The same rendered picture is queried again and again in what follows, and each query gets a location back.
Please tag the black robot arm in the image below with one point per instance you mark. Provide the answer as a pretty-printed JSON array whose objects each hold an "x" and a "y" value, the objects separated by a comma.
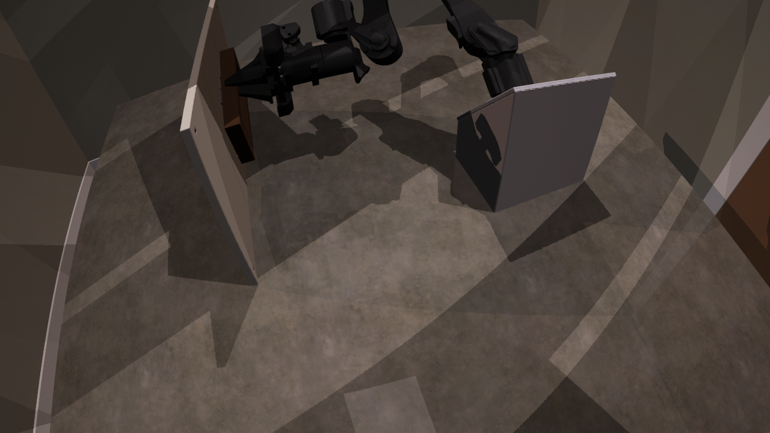
[{"x": 473, "y": 28}]

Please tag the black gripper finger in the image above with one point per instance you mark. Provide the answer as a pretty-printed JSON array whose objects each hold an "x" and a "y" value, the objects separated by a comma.
[
  {"x": 257, "y": 91},
  {"x": 251, "y": 74}
]

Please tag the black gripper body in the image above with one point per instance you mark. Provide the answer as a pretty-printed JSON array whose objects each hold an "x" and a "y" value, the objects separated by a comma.
[{"x": 298, "y": 67}]

